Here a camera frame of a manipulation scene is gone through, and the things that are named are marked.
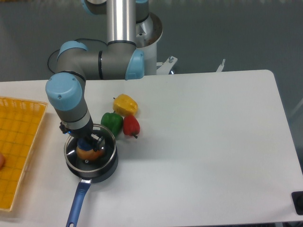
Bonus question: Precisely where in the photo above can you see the knotted bread roll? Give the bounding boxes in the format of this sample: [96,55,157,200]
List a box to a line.
[76,147,105,161]

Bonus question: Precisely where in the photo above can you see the yellow bell pepper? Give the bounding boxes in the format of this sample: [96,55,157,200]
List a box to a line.
[113,94,138,116]

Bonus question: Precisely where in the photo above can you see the dark pot blue handle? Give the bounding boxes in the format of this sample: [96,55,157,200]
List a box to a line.
[64,139,118,227]

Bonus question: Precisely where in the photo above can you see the green bell pepper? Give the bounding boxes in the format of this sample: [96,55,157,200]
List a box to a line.
[100,113,124,138]

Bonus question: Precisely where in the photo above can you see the black device at table edge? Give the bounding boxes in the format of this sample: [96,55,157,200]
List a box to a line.
[291,191,303,215]

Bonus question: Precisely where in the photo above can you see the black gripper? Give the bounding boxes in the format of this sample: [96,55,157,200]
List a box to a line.
[59,122,105,152]

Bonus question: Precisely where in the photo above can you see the yellow plastic basket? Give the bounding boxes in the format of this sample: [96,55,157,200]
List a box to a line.
[0,96,48,212]

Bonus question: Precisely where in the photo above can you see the glass pot lid blue knob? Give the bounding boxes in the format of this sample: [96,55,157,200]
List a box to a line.
[64,124,118,178]

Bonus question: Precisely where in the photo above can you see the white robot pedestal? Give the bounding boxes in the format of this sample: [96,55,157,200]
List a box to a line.
[136,12,178,76]

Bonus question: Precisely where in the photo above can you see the black cable on floor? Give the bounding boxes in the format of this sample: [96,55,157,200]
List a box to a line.
[47,38,109,76]

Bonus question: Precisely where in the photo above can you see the red bell pepper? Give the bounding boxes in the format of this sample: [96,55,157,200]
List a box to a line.
[123,115,140,139]

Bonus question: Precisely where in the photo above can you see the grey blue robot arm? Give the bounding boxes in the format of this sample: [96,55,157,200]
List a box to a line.
[45,0,149,151]

